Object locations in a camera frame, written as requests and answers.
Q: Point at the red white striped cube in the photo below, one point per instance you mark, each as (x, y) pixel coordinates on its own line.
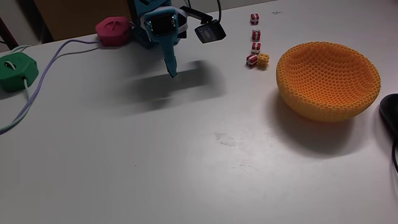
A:
(252, 59)
(256, 47)
(256, 35)
(254, 18)

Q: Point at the yellow studded cube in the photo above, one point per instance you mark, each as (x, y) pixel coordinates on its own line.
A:
(263, 60)

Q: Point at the yellow honeycomb basket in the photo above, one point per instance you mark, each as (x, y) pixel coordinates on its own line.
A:
(326, 81)

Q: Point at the pink hexagonal box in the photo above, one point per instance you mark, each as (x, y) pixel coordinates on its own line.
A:
(112, 31)

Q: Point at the brown wooden panel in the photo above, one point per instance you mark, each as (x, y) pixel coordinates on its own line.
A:
(77, 15)

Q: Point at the dark red bar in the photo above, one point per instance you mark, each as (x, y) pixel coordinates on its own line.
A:
(7, 34)

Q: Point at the green hexagonal box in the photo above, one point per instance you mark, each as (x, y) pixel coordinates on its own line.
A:
(15, 74)

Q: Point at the black rounded device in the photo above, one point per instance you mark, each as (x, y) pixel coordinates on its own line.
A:
(390, 112)

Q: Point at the black camera box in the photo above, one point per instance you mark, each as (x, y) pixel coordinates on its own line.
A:
(210, 31)

